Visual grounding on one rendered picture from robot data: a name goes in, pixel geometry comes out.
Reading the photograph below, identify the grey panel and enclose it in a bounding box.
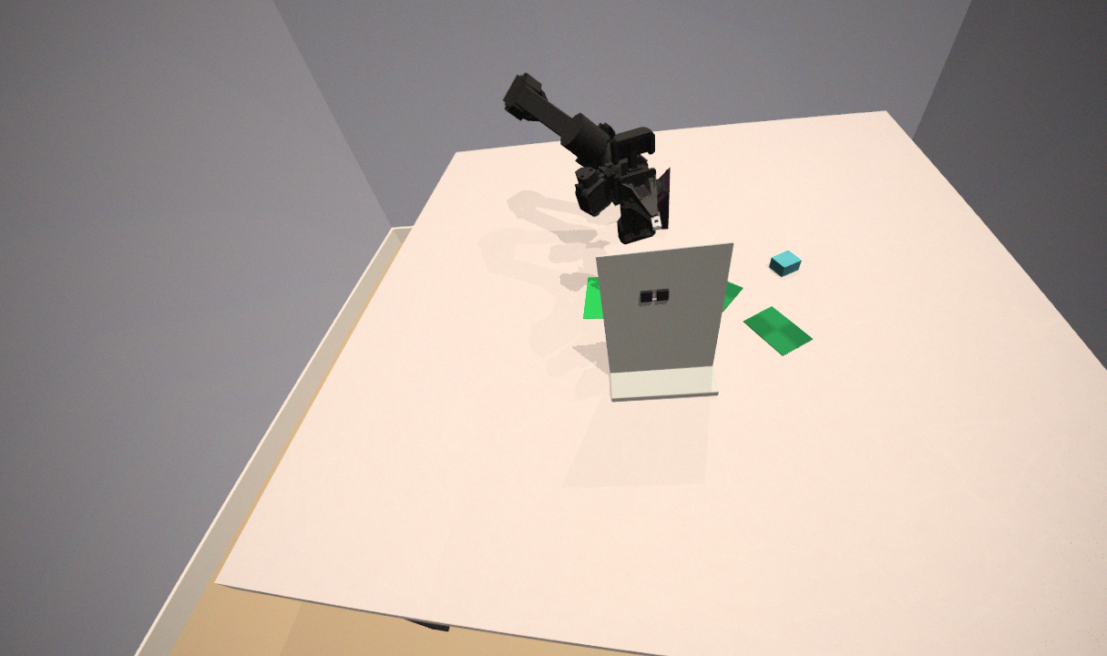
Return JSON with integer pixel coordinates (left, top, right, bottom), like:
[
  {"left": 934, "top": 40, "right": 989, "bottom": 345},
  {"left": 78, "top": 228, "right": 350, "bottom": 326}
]
[{"left": 596, "top": 241, "right": 733, "bottom": 403}]

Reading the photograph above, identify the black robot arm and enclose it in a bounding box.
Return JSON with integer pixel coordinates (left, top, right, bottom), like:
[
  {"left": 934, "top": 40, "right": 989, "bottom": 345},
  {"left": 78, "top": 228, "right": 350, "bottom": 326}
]
[{"left": 503, "top": 73, "right": 620, "bottom": 217}]

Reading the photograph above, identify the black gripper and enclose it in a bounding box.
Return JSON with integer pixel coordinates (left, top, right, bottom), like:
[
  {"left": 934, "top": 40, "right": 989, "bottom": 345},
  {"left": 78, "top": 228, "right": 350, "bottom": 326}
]
[{"left": 604, "top": 127, "right": 658, "bottom": 244}]

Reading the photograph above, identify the teal rectangular block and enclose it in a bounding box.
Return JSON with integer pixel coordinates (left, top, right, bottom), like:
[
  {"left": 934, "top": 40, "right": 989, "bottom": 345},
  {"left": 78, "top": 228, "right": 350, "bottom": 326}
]
[{"left": 769, "top": 250, "right": 801, "bottom": 278}]

